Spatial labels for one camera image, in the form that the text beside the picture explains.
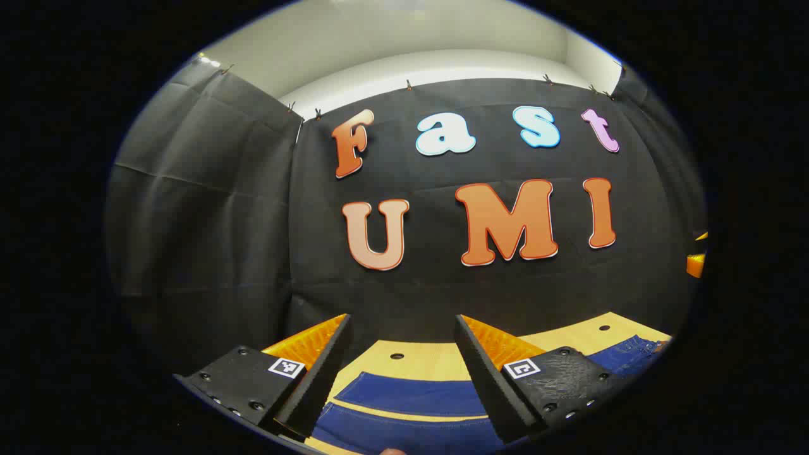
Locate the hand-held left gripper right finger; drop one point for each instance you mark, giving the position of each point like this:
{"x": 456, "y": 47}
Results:
{"x": 486, "y": 379}

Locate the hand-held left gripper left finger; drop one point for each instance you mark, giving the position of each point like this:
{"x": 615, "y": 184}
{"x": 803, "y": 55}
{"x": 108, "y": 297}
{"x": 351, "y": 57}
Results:
{"x": 319, "y": 379}

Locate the blue jeans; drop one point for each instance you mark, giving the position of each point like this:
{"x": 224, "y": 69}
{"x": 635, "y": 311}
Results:
{"x": 411, "y": 395}

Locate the black backdrop cloth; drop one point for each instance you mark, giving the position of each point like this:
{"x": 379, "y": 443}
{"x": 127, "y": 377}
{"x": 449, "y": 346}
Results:
{"x": 253, "y": 221}

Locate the ceiling light strip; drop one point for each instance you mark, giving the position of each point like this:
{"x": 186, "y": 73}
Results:
{"x": 207, "y": 60}

